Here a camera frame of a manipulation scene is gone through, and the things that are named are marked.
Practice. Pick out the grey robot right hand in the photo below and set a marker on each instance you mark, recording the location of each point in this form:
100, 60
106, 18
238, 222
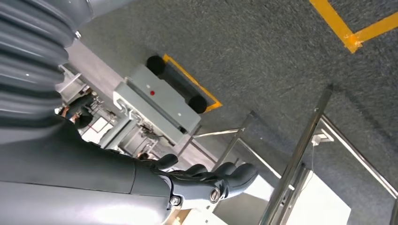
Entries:
77, 180

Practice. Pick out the steel workbench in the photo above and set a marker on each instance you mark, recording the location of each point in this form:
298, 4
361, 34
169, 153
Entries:
231, 143
298, 155

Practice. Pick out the person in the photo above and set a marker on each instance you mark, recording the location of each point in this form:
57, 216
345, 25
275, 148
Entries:
79, 107
143, 156

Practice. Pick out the yellow floor tape square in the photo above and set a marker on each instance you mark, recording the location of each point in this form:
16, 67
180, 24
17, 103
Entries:
339, 24
199, 85

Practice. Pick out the white desk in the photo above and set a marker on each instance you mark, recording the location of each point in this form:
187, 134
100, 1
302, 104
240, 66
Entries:
323, 205

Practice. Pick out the white power strip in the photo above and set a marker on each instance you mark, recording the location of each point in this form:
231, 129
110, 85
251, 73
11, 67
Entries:
321, 138

